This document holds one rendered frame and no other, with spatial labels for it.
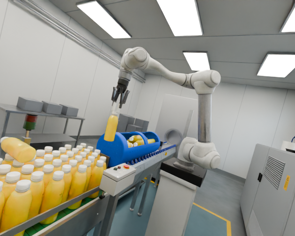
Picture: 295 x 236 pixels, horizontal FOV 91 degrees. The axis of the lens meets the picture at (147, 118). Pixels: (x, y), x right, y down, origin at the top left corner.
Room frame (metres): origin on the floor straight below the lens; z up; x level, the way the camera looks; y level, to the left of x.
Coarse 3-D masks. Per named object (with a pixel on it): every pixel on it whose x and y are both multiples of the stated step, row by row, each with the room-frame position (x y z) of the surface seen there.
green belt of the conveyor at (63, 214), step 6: (102, 192) 0.89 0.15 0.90; (84, 198) 0.80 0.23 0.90; (90, 198) 0.81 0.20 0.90; (84, 204) 0.75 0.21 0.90; (66, 210) 0.68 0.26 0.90; (72, 210) 0.69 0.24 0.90; (60, 216) 0.64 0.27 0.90; (30, 228) 0.55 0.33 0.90; (36, 228) 0.56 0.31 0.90; (42, 228) 0.56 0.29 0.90; (24, 234) 0.52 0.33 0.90; (30, 234) 0.53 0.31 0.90
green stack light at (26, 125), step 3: (24, 120) 0.92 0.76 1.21; (24, 123) 0.91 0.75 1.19; (27, 123) 0.91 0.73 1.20; (30, 123) 0.92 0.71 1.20; (33, 123) 0.93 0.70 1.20; (36, 123) 0.95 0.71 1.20; (24, 126) 0.91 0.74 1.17; (27, 126) 0.91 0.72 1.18; (30, 126) 0.92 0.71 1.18; (33, 126) 0.93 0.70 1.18; (30, 129) 0.92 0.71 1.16; (33, 129) 0.94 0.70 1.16
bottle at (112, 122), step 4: (112, 116) 0.99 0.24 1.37; (116, 116) 1.01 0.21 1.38; (108, 120) 0.99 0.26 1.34; (112, 120) 0.98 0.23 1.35; (116, 120) 1.00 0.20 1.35; (108, 124) 0.99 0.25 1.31; (112, 124) 0.98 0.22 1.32; (116, 124) 1.00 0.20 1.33; (108, 128) 0.98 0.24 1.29; (112, 128) 0.98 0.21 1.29; (116, 128) 1.01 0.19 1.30; (108, 132) 0.98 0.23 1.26; (112, 132) 0.99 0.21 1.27; (104, 136) 1.00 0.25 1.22; (108, 136) 0.98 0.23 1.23; (112, 136) 0.99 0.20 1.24; (108, 140) 0.98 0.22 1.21; (112, 140) 1.00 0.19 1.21
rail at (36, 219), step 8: (88, 192) 0.75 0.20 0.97; (72, 200) 0.66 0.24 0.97; (56, 208) 0.59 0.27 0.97; (64, 208) 0.63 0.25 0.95; (40, 216) 0.53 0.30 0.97; (48, 216) 0.56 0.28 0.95; (24, 224) 0.49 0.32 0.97; (32, 224) 0.51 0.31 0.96; (8, 232) 0.45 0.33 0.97; (16, 232) 0.47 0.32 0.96
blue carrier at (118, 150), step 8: (120, 136) 1.16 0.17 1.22; (128, 136) 1.64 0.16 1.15; (144, 136) 1.54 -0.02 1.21; (152, 136) 1.95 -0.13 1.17; (104, 144) 1.19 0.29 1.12; (112, 144) 1.16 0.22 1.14; (120, 144) 1.13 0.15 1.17; (144, 144) 1.48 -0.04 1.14; (152, 144) 1.64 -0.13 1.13; (104, 152) 1.18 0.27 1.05; (112, 152) 1.15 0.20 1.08; (120, 152) 1.12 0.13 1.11; (128, 152) 1.17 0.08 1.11; (136, 152) 1.31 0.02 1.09; (144, 152) 1.49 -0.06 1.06; (152, 152) 1.80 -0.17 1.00; (112, 160) 1.15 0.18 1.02; (120, 160) 1.11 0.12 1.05; (128, 160) 1.25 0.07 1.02
